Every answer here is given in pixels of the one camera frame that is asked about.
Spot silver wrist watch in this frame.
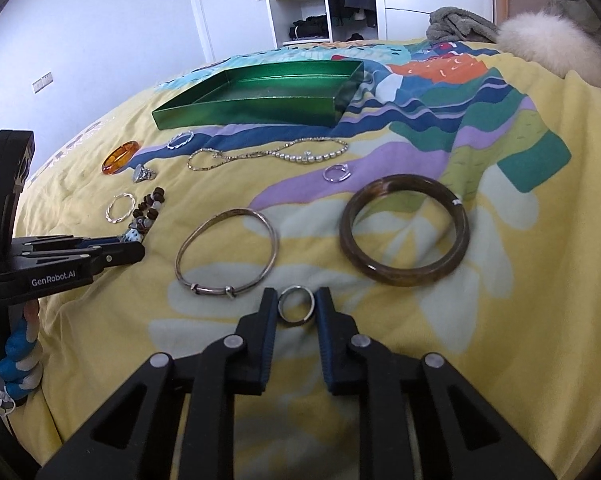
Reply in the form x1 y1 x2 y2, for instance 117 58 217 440
132 164 157 183

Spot small silver ring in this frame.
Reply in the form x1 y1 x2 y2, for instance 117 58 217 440
322 162 353 184
278 285 317 326

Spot green jewelry tray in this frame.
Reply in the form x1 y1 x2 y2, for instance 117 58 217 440
152 60 364 130

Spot left hand blue glove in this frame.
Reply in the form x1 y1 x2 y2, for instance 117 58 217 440
0 300 42 410

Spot amber orange bangle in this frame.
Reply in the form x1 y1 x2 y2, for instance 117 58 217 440
101 141 140 176

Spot thin metal bangle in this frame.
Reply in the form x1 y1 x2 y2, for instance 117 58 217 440
174 208 280 299

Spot dark brown bangle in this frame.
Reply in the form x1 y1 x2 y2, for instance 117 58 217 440
338 174 471 287

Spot yellow dinosaur bedspread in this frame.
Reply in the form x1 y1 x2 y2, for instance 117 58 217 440
10 44 601 479

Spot white door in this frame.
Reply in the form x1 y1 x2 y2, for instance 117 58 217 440
194 0 276 62

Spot black folded clothes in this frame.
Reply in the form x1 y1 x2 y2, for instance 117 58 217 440
288 14 329 40

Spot white fluffy pillow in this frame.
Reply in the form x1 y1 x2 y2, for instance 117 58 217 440
495 11 601 88

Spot grey crumpled blanket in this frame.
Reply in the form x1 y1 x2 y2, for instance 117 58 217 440
426 6 498 44

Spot silver twisted bracelet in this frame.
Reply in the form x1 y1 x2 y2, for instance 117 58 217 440
166 130 195 151
104 192 138 224

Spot brown beaded charm bracelet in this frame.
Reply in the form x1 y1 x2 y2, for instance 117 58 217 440
119 186 167 244

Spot wall light switch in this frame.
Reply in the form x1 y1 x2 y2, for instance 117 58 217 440
32 73 53 93

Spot silver chain necklace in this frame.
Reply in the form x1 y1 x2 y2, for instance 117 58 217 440
186 136 332 172

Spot pearl necklace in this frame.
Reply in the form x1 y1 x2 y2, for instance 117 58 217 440
270 140 350 165

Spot small silver open ring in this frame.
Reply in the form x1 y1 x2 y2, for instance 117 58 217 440
322 162 353 184

